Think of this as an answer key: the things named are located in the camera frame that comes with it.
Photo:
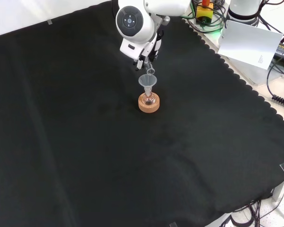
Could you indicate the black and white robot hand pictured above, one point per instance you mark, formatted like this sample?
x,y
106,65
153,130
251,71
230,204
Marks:
x,y
132,49

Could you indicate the clear glass round-bottom flask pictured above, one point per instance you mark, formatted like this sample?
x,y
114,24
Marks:
x,y
149,99

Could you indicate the clear plastic funnel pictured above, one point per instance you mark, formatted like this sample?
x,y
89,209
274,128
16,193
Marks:
x,y
147,81

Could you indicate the yellow stop button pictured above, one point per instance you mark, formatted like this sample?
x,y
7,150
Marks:
x,y
204,13

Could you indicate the grey tape strip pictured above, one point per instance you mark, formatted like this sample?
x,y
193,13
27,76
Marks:
x,y
50,22

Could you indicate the black bench cloth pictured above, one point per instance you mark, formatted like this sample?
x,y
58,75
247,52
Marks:
x,y
85,142

